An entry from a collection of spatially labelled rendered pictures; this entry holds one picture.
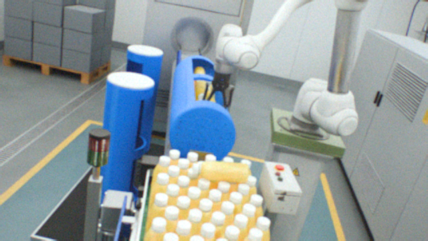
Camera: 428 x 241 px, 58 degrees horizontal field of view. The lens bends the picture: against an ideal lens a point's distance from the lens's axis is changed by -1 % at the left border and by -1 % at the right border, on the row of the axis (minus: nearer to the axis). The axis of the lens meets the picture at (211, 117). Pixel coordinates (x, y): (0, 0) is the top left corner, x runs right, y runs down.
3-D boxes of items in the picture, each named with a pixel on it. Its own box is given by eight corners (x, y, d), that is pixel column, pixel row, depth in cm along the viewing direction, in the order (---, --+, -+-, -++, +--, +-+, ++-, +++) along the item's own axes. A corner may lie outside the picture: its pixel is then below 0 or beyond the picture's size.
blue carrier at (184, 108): (211, 103, 253) (224, 61, 242) (225, 172, 172) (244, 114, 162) (168, 92, 248) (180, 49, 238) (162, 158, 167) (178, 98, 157)
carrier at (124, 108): (99, 215, 249) (142, 211, 262) (112, 88, 217) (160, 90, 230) (92, 191, 272) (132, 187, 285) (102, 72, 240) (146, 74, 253)
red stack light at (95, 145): (111, 143, 119) (112, 132, 118) (107, 153, 113) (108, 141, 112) (89, 140, 118) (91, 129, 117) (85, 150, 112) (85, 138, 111)
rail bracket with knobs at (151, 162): (160, 178, 164) (164, 157, 161) (159, 187, 158) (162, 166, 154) (136, 175, 163) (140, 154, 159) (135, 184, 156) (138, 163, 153)
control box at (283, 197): (281, 185, 158) (288, 163, 154) (294, 215, 140) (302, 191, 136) (258, 182, 157) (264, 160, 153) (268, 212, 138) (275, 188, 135)
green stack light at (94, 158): (110, 158, 121) (111, 144, 119) (105, 168, 115) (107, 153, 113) (89, 154, 120) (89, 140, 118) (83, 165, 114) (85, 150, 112)
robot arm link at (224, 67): (215, 55, 176) (212, 67, 178) (216, 59, 168) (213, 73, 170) (234, 58, 178) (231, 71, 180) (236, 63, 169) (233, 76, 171)
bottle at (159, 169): (164, 196, 153) (171, 157, 146) (168, 207, 147) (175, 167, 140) (147, 197, 150) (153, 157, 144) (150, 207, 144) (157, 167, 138)
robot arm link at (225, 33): (210, 54, 175) (220, 63, 164) (217, 20, 170) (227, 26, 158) (232, 57, 179) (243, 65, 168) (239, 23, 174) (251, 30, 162)
